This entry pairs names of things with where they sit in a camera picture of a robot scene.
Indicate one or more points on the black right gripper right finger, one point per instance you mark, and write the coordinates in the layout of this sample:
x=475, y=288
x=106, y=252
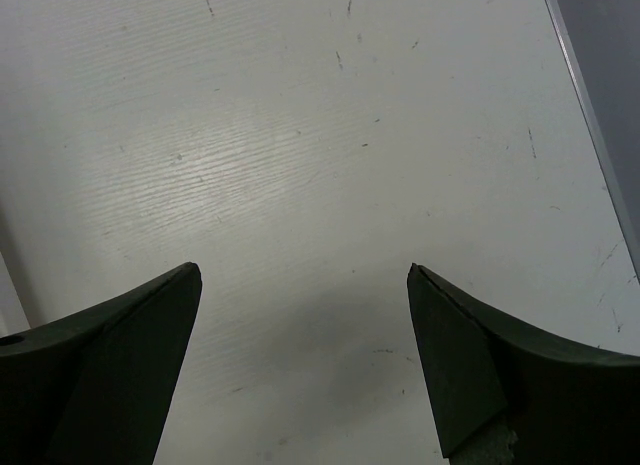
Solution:
x=503, y=391

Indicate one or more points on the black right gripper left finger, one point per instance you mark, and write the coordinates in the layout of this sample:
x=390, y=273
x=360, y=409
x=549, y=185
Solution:
x=95, y=387

